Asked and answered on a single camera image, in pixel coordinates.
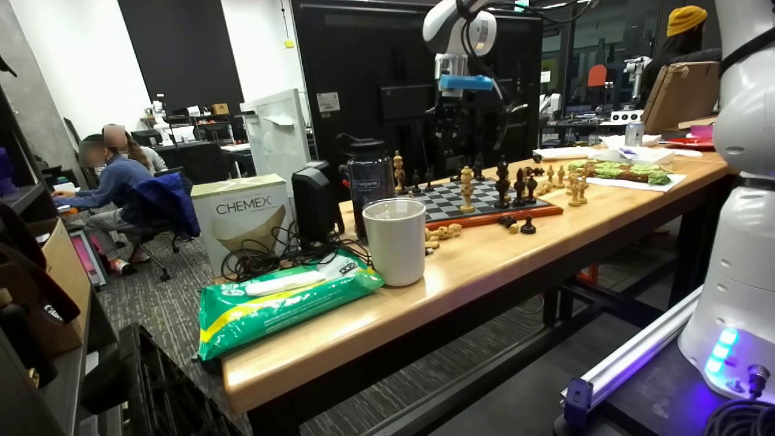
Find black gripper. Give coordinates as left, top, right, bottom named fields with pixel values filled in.
left=442, top=91, right=488, bottom=157

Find tall black chess piece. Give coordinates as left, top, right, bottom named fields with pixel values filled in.
left=492, top=160, right=514, bottom=212

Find checkered wooden chess board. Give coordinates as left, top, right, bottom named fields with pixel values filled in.
left=407, top=175, right=566, bottom=232

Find tall light chess king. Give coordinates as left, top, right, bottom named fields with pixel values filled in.
left=390, top=148, right=409, bottom=197

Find brown cardboard board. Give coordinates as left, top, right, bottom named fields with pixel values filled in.
left=642, top=59, right=723, bottom=136

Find white tray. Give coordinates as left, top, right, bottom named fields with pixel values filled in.
left=529, top=146, right=606, bottom=166

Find black bottle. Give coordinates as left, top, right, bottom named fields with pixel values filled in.
left=336, top=134, right=397, bottom=240

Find white paper cup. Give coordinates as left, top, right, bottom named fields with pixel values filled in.
left=360, top=197, right=429, bottom=292

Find white label on partition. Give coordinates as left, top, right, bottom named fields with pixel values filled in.
left=315, top=91, right=340, bottom=116

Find black box device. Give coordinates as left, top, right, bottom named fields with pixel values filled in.
left=291, top=160, right=336, bottom=251

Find brown green patterned cloth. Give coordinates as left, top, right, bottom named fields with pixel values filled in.
left=589, top=157, right=673, bottom=189

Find small white bottle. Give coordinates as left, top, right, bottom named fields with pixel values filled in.
left=625, top=120, right=647, bottom=150

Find plastic bag blue print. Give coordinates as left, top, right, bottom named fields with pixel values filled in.
left=614, top=144, right=705, bottom=166

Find red plastic object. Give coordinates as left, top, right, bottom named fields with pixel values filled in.
left=660, top=125, right=716, bottom=154

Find white Chemex box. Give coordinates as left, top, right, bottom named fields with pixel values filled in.
left=189, top=172, right=294, bottom=276

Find green wipes packet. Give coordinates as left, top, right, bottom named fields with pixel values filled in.
left=193, top=251, right=386, bottom=363

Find yellow hat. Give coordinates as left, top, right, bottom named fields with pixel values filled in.
left=665, top=2, right=712, bottom=39

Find person in background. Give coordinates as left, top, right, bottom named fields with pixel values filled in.
left=118, top=171, right=204, bottom=282

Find person with long hair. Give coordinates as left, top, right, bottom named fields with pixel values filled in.
left=99, top=121, right=168, bottom=178

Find person in blue sweater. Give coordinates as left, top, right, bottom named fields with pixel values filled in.
left=50, top=132, right=155, bottom=237

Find black plastic crate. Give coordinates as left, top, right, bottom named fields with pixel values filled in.
left=79, top=322, right=248, bottom=436

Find pink box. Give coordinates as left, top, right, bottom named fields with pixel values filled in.
left=67, top=229, right=109, bottom=288

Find large cardboard box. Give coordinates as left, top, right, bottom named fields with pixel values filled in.
left=0, top=217, right=93, bottom=360

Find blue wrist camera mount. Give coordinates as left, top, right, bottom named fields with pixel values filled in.
left=436, top=74, right=503, bottom=94

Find tangled black cables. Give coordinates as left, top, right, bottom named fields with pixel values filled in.
left=218, top=226, right=325, bottom=284

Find aluminium rail blue cap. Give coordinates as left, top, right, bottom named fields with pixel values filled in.
left=562, top=287, right=705, bottom=430

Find large black wall screen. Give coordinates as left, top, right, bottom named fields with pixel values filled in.
left=116, top=0, right=246, bottom=120

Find coiled black cable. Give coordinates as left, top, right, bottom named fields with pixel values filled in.
left=700, top=398, right=775, bottom=436

